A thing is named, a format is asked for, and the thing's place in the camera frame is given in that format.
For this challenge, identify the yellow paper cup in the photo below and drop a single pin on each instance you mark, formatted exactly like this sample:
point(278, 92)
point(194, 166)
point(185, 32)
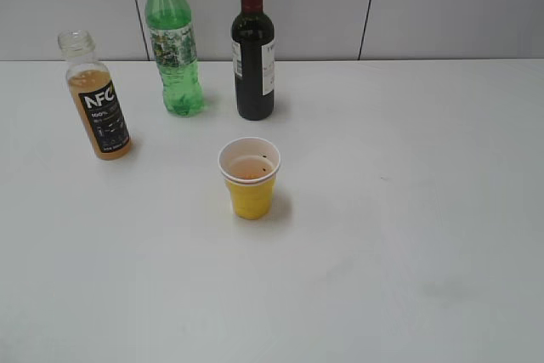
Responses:
point(249, 166)

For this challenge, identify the NFC orange juice bottle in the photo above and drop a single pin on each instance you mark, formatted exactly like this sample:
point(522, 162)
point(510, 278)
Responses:
point(93, 93)

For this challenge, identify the dark red wine bottle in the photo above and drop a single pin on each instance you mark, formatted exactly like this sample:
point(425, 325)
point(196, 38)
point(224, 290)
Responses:
point(253, 49)

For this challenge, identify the green plastic soda bottle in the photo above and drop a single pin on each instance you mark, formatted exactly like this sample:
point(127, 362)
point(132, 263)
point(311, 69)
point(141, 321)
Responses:
point(173, 43)

